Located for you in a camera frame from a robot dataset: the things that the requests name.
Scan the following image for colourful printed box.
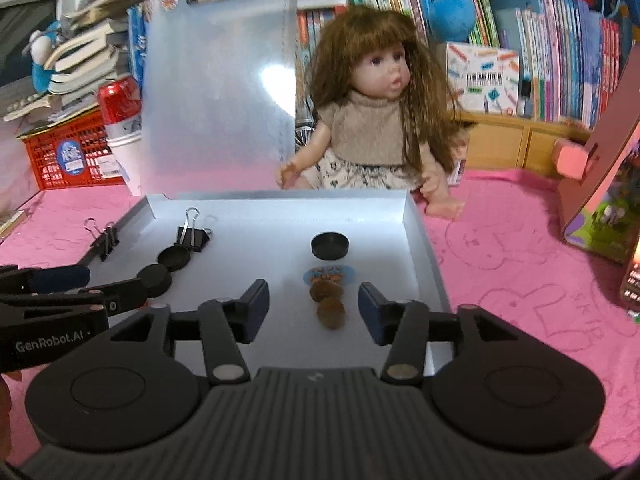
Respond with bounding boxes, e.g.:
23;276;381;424
446;42;521;117

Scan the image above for pink printed blanket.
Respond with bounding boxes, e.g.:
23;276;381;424
0;167;640;466

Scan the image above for pink cardboard toy box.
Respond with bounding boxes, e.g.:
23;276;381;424
552;42;640;264

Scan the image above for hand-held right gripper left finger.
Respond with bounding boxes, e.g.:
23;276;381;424
112;280;271;386

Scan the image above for black binder clip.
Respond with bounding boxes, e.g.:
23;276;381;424
84;217;120;263
175;207;212;253

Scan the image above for red drink can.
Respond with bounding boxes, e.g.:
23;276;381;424
97;76;144;127

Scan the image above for blue paperback book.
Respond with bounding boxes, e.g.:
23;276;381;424
127;5;152;83

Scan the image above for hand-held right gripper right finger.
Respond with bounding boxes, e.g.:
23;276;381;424
359;282;521;380

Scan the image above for wooden shelf box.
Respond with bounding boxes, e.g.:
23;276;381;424
457;112;592;177

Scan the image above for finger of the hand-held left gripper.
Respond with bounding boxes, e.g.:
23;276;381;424
0;265;92;295
0;277;149;317

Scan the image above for dark printed box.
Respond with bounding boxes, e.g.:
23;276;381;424
619;240;640;312

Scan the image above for blue plush ball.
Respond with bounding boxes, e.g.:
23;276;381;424
430;0;477;44

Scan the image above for black round cap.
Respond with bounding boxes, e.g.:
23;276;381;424
311;232;350;261
137;264;172;298
156;246;192;272

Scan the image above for white paper cup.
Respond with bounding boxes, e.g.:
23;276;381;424
106;120;147;197

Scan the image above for white and blue plush toy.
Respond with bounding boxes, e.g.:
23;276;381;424
27;20;67;94

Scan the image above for translucent plastic clipboard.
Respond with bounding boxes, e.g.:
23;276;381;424
137;0;300;199

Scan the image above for red plastic basket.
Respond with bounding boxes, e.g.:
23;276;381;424
21;109;126;191

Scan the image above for grey cardboard box tray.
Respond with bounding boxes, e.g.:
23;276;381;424
75;190;453;378

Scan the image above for brown-haired doll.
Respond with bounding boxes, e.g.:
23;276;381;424
276;5;469;222

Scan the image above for row of standing books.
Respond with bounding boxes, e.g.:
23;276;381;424
295;0;626;128

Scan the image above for stack of lying books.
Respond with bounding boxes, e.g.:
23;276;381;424
2;0;166;137

